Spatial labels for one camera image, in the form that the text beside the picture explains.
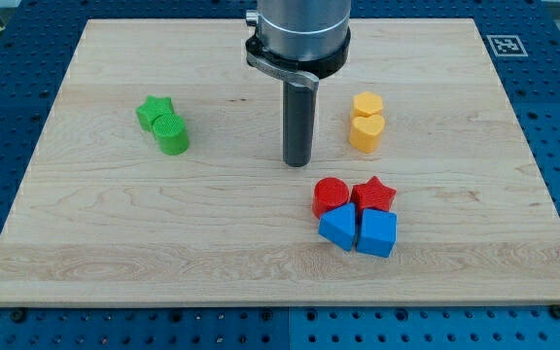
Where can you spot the green cylinder block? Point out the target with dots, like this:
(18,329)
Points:
(171,134)

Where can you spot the blue triangle block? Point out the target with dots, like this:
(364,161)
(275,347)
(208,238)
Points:
(339,226)

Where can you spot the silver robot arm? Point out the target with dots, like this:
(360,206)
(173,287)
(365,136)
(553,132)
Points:
(301,30)

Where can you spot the black silver tool clamp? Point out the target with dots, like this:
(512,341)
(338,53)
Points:
(305,73)

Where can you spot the green star block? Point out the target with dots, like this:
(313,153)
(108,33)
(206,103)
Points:
(153,108)

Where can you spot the yellow hexagon block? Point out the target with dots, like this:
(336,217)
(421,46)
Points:
(366,104)

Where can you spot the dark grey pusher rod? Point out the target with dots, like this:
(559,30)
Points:
(299,105)

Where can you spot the red star block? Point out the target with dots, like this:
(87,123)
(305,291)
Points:
(373,194)

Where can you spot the red cylinder block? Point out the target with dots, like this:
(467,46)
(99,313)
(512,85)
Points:
(329,193)

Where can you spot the blue cube block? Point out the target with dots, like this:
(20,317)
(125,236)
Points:
(378,233)

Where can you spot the yellow heart block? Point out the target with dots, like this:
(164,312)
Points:
(366,132)

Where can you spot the wooden board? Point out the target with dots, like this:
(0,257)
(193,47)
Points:
(103,218)

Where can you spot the white fiducial marker tag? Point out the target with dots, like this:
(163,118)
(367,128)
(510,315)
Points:
(504,45)

